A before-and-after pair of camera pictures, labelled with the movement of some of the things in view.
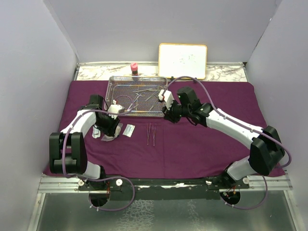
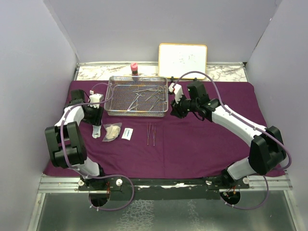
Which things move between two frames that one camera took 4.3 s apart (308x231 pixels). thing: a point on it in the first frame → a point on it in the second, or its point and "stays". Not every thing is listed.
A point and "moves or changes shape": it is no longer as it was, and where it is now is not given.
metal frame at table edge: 162,189 stays
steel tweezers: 153,134 stays
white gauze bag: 106,138 stays
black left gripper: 110,130 → 96,119
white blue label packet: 128,130 moves or changes shape
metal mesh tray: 139,95 stays
